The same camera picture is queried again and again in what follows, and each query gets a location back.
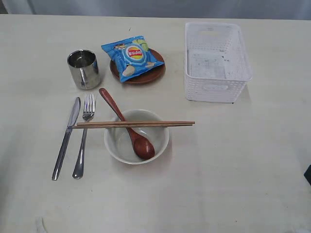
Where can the brown wooden chopstick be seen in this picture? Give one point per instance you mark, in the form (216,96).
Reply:
(133,122)
(129,126)

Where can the brown wooden spoon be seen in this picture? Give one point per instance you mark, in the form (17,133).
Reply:
(142,147)

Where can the brown wooden plate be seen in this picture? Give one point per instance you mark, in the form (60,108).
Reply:
(143,78)

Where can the blue chips bag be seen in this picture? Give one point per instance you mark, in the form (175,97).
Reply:
(132,57)

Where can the silver metal fork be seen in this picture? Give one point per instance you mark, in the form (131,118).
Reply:
(88,114)

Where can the white plastic woven basket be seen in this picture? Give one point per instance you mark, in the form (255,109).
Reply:
(216,62)

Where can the silver metal knife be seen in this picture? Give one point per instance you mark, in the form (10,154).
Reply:
(72,120)

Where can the stainless steel cup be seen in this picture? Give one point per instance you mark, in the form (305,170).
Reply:
(84,69)

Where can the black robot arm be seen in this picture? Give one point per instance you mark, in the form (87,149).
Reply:
(307,174)

